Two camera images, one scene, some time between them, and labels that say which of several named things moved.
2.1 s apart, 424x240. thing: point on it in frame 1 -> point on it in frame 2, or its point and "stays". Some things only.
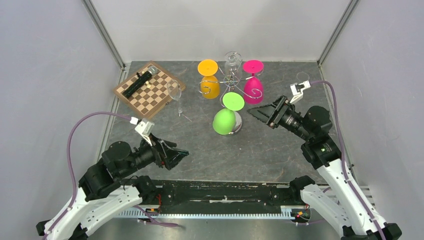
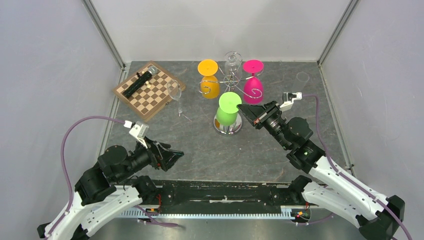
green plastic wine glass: [224, 120] stays
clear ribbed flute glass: [303, 76] stays
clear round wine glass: [175, 92] stays
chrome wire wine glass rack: [233, 81] -> [228, 130]
